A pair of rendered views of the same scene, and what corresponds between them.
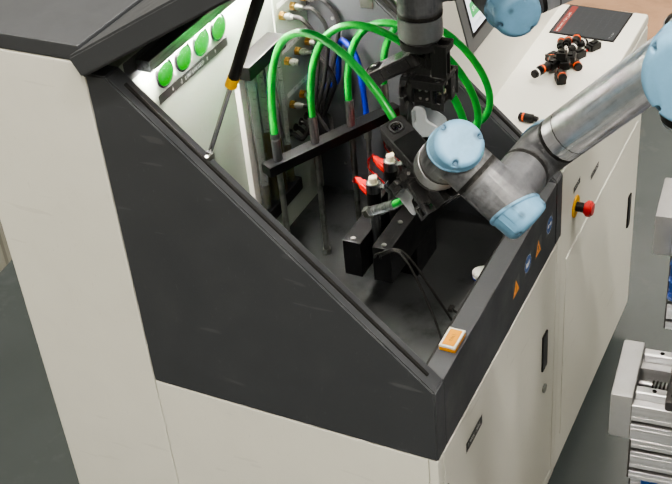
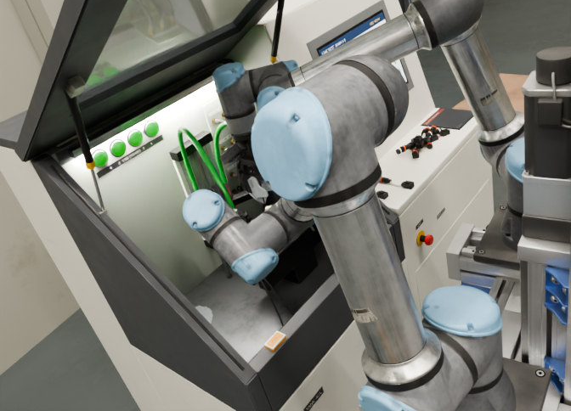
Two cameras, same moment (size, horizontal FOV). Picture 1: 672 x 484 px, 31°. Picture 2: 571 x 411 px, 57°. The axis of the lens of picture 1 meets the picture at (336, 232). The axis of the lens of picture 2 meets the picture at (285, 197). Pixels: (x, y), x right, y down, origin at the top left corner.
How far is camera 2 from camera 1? 103 cm
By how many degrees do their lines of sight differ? 17
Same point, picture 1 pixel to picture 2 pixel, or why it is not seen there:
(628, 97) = not seen: hidden behind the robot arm
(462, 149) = (200, 213)
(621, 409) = not seen: outside the picture
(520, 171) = (256, 230)
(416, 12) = (229, 111)
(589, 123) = not seen: hidden behind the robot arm
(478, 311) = (302, 319)
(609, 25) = (460, 119)
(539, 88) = (401, 160)
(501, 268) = (331, 286)
